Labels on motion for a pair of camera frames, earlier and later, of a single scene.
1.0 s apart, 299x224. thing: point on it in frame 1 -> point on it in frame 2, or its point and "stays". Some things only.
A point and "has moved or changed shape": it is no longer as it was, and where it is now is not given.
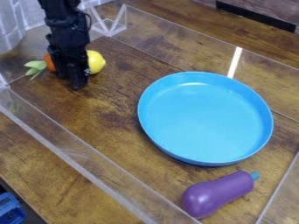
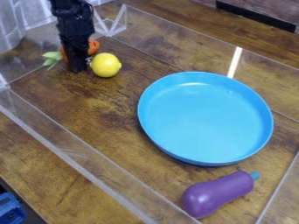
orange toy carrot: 39,66 has moved or changed shape
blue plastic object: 14,212 stays
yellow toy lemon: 96,62 has moved or changed shape
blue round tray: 206,118 stays
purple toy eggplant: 207,198 stays
